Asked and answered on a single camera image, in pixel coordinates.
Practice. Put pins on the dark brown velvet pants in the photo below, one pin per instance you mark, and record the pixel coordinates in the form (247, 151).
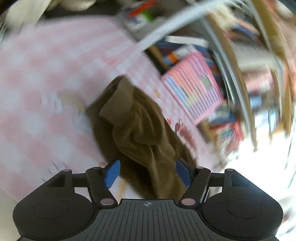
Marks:
(129, 126)

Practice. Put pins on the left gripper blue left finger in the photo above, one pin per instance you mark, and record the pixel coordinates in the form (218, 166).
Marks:
(100, 180)

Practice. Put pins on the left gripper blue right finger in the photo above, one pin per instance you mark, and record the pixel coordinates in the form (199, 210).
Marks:
(195, 181)

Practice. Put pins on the pink learning tablet toy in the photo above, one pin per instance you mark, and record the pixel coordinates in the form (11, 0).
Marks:
(194, 87)

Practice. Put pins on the pink checkered tablecloth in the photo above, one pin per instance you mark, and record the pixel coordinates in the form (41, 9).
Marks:
(53, 71)

